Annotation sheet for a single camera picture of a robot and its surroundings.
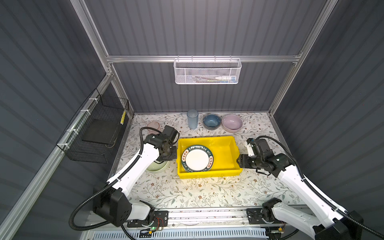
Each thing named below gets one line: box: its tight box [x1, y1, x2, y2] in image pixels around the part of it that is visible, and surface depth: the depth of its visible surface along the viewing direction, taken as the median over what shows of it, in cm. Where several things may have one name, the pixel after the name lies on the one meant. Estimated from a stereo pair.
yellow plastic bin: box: [176, 136, 243, 179], surface depth 94 cm
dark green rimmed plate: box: [181, 145, 214, 173], surface depth 93 cm
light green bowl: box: [145, 160, 170, 174], surface depth 76 cm
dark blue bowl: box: [202, 114, 222, 130], surface depth 113 cm
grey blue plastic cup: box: [186, 109, 199, 130], surface depth 108 cm
